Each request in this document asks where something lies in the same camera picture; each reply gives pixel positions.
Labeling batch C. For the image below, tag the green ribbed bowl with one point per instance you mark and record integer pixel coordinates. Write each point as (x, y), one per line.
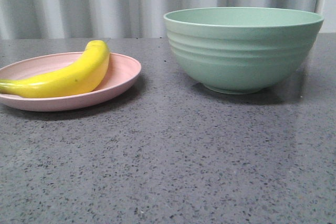
(241, 50)

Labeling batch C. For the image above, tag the yellow banana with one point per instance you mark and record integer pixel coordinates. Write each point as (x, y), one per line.
(82, 76)

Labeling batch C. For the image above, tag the pink plate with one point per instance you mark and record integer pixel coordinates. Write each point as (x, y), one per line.
(122, 73)

